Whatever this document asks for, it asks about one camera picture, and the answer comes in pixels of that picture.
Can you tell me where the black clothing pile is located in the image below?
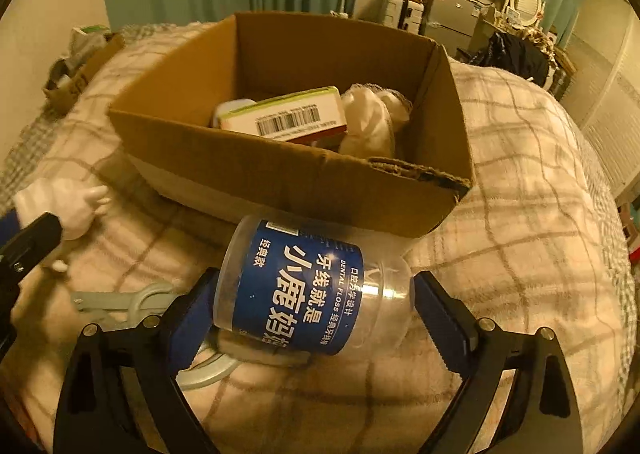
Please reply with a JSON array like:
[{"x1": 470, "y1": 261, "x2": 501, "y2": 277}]
[{"x1": 456, "y1": 30, "x2": 552, "y2": 87}]

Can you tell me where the white carton with barcode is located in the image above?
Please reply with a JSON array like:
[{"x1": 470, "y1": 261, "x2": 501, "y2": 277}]
[{"x1": 218, "y1": 86, "x2": 349, "y2": 145}]

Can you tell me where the white appliance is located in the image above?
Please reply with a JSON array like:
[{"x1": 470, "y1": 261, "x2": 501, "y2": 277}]
[{"x1": 384, "y1": 0, "x2": 427, "y2": 30}]

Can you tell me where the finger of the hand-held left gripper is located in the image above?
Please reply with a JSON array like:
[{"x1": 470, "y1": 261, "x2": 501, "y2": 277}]
[
  {"x1": 0, "y1": 282, "x2": 22, "y2": 361},
  {"x1": 0, "y1": 212, "x2": 64, "y2": 282}
]

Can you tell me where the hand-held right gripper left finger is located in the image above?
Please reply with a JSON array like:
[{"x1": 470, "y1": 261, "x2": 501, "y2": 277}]
[{"x1": 52, "y1": 269, "x2": 219, "y2": 454}]

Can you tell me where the white oval mirror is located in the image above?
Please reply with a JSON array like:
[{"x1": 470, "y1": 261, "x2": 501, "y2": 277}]
[{"x1": 503, "y1": 0, "x2": 546, "y2": 32}]

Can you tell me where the brown cardboard box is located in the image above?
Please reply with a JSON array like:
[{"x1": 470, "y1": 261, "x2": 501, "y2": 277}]
[{"x1": 107, "y1": 11, "x2": 476, "y2": 240}]

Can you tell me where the clear jar with blue label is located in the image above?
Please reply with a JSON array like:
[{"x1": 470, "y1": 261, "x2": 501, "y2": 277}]
[{"x1": 212, "y1": 215, "x2": 414, "y2": 358}]

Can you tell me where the grey plastic hanger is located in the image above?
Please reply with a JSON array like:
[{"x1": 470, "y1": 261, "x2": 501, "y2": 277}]
[{"x1": 70, "y1": 283, "x2": 237, "y2": 391}]

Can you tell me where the white slatted wardrobe door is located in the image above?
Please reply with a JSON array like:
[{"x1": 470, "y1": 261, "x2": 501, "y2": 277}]
[{"x1": 575, "y1": 24, "x2": 640, "y2": 199}]

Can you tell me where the white cloth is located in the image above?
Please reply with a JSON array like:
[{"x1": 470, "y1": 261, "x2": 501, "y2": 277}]
[{"x1": 339, "y1": 82, "x2": 416, "y2": 157}]

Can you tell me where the small cardboard box with clutter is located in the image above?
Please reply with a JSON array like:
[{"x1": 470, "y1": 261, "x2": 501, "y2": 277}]
[{"x1": 42, "y1": 25, "x2": 127, "y2": 115}]

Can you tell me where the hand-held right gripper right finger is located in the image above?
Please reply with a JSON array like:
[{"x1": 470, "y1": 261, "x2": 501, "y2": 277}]
[{"x1": 411, "y1": 271, "x2": 584, "y2": 454}]

